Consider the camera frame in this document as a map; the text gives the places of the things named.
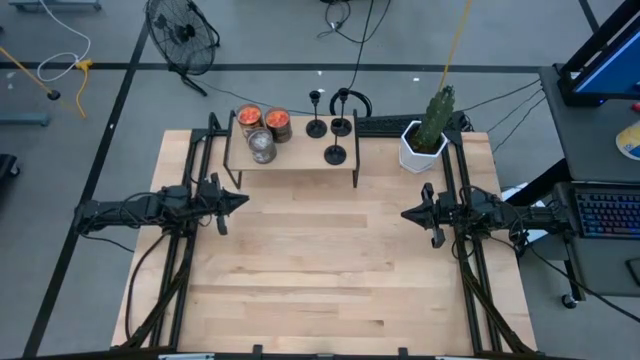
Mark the silver aluminium bar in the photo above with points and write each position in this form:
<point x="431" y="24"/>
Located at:
<point x="187" y="357"/>
<point x="454" y="358"/>

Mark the black caster wheel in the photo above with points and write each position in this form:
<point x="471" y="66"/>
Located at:
<point x="569" y="301"/>

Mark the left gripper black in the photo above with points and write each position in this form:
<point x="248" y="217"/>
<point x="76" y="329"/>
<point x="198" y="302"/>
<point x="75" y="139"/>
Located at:
<point x="210" y="202"/>

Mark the black chair base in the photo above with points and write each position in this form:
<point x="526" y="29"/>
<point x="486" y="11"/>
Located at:
<point x="6" y="167"/>

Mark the dark grey lower desk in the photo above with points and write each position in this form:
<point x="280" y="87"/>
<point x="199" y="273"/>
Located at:
<point x="600" y="270"/>

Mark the black floor fan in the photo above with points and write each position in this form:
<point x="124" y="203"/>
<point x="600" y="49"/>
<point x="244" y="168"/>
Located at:
<point x="183" y="33"/>

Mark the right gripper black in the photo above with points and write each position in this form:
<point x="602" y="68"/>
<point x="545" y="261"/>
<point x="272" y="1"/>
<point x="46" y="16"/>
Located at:
<point x="442" y="215"/>

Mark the yellow blue white disc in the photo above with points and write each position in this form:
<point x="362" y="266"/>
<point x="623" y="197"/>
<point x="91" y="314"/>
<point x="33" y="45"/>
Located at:
<point x="631" y="142"/>

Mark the backlit computer keyboard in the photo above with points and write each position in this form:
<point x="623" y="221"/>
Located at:
<point x="610" y="215"/>

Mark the wooden shelf with black legs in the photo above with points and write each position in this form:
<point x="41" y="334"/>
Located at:
<point x="300" y="150"/>

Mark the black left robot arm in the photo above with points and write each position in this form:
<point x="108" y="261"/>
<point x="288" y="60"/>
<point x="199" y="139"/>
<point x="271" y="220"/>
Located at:
<point x="125" y="212"/>

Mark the orange candle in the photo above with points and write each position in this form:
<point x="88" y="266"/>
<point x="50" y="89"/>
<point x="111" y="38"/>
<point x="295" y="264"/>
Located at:
<point x="249" y="116"/>
<point x="278" y="122"/>

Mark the grey metal floor foot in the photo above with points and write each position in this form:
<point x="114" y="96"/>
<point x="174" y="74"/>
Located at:
<point x="55" y="5"/>
<point x="25" y="119"/>

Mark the computer monitor with black frame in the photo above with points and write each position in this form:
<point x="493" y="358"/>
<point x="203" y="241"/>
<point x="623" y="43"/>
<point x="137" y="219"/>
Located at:
<point x="610" y="70"/>

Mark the black table edge rail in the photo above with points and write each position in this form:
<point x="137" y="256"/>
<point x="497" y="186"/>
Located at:
<point x="290" y="357"/>

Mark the black rail clip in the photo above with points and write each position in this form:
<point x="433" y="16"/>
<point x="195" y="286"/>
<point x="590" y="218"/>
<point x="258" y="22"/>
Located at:
<point x="258" y="351"/>
<point x="402" y="352"/>

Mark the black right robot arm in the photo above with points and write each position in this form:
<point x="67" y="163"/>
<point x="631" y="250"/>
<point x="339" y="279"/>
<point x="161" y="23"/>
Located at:
<point x="535" y="220"/>

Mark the black candlestick holder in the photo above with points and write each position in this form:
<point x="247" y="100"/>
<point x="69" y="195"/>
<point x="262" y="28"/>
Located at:
<point x="316" y="129"/>
<point x="348" y="129"/>
<point x="335" y="156"/>

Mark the green cactus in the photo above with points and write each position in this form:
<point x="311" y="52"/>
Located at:
<point x="437" y="117"/>

